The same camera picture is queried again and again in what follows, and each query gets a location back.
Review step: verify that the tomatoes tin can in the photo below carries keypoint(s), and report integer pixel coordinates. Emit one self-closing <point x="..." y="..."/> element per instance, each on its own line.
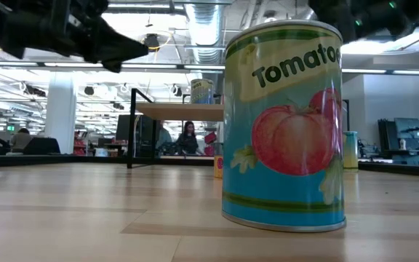
<point x="286" y="145"/>

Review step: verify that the red background object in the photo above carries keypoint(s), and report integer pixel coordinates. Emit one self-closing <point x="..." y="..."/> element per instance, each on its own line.
<point x="210" y="138"/>

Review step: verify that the wooden shelf black metal legs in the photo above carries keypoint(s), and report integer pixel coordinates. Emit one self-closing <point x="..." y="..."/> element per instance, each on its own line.
<point x="180" y="111"/>

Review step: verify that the black computer monitor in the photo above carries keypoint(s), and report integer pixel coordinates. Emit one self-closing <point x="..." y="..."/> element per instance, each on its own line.
<point x="409" y="127"/>
<point x="144" y="132"/>

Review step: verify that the black office chair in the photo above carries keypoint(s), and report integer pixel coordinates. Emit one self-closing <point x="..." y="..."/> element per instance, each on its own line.
<point x="42" y="146"/>

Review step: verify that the green sign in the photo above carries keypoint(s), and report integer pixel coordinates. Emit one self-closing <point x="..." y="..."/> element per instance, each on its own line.
<point x="10" y="128"/>

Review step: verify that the person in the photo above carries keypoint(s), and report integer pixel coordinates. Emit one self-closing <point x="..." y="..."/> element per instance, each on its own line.
<point x="188" y="142"/>
<point x="20" y="141"/>
<point x="164" y="137"/>

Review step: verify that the white pillar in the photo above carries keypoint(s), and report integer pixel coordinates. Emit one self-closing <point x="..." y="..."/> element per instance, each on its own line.
<point x="60" y="109"/>

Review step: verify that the black ceiling camera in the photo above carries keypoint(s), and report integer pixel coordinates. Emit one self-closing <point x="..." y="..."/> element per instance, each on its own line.
<point x="152" y="40"/>

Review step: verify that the silver ventilation duct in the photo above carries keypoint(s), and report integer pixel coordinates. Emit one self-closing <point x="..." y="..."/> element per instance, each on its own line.
<point x="205" y="29"/>

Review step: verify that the carrots tin can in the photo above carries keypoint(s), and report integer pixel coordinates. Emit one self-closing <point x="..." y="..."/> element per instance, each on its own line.
<point x="351" y="153"/>

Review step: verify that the blue and yellow tin can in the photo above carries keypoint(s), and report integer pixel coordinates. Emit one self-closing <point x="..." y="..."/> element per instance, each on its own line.
<point x="201" y="92"/>

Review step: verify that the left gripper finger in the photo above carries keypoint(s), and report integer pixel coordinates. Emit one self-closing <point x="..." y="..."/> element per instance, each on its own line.
<point x="111" y="36"/>
<point x="111" y="52"/>

